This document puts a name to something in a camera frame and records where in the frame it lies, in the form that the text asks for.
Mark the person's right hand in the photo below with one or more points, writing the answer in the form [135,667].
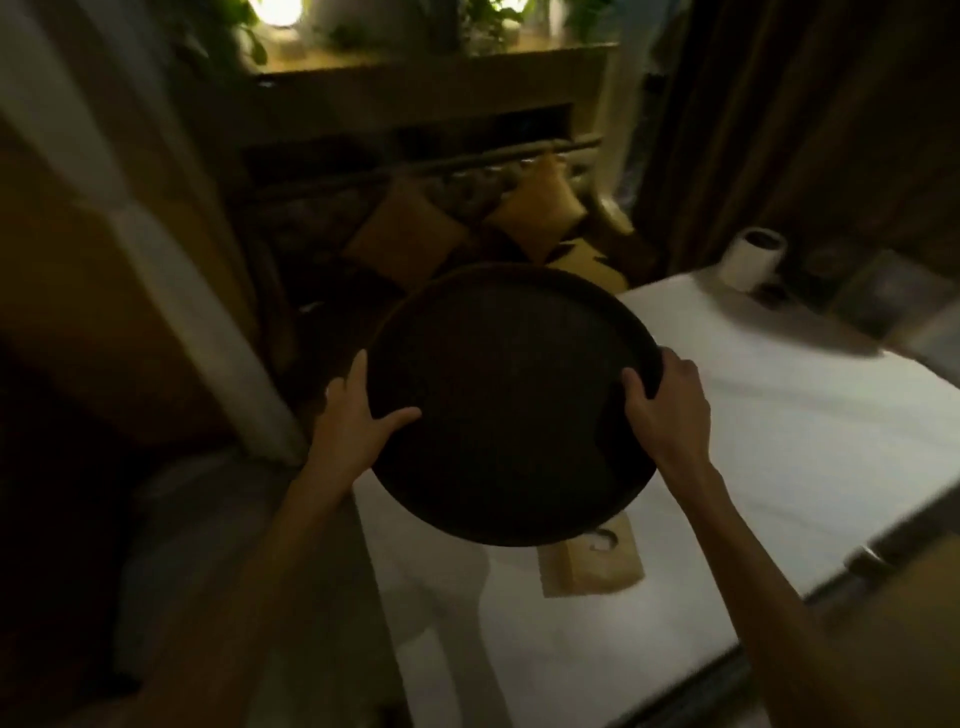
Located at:
[673,420]

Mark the person's left hand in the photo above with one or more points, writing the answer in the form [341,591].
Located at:
[346,433]

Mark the person's right thumb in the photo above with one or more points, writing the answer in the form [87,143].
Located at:
[634,397]

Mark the person's left thumb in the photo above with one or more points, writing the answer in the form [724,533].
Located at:
[395,422]

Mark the person's left middle finger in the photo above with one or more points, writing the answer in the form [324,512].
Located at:
[331,390]

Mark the round dark brown tray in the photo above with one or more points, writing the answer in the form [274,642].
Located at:
[510,405]

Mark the person's left forearm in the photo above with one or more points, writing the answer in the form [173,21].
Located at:
[225,600]

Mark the person's right forearm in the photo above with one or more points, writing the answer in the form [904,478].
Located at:
[772,592]

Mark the yellow cushion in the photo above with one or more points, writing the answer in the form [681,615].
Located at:
[589,266]
[405,236]
[538,206]

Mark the white paper roll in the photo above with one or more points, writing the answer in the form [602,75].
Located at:
[751,259]

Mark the dark sofa bench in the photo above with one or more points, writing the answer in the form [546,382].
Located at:
[420,217]

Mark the grey menu card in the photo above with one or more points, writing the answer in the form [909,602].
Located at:
[892,296]

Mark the wooden shelf cabinet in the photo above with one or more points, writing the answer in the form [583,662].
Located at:
[435,97]

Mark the brown curtain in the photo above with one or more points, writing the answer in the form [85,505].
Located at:
[795,127]

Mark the glowing table lamp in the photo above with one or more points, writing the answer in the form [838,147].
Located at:
[279,22]

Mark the green potted plant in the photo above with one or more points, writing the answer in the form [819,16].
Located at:
[487,22]
[217,34]

